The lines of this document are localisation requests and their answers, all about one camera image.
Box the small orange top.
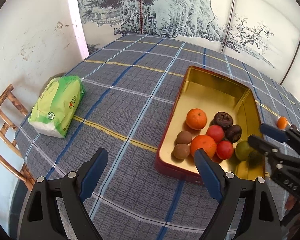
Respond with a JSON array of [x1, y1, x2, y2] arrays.
[[276, 116, 288, 130]]

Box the green tomato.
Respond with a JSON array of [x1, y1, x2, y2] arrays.
[[235, 140, 254, 161]]

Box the dark brown fruit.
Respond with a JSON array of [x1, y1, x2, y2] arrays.
[[290, 124, 298, 129], [213, 112, 234, 131], [225, 125, 242, 144]]

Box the large red tomato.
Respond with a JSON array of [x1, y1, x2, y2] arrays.
[[216, 140, 234, 160]]

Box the small red tomato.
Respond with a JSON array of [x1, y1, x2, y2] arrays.
[[206, 125, 224, 143]]

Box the large orange front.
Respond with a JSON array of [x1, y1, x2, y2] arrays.
[[190, 135, 217, 158]]

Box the medium orange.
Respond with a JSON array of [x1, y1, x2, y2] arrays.
[[186, 108, 207, 131]]

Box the brown longan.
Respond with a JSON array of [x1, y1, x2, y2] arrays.
[[172, 144, 190, 160], [175, 131, 192, 145]]

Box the dark brown fruit top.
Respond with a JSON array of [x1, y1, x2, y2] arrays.
[[290, 124, 298, 129]]

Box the person's right hand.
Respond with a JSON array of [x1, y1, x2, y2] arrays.
[[285, 194, 300, 210]]

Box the wooden chair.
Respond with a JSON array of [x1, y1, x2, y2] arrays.
[[0, 83, 36, 192]]

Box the red gold toffee tin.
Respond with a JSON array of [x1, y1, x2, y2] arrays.
[[155, 66, 262, 184]]

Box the painted folding screen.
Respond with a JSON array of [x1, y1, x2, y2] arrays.
[[78, 0, 300, 99]]

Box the green tissue pack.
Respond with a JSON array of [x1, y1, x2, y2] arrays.
[[28, 75, 85, 139]]

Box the plaid grey tablecloth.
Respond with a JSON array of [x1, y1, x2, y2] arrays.
[[16, 35, 300, 239]]

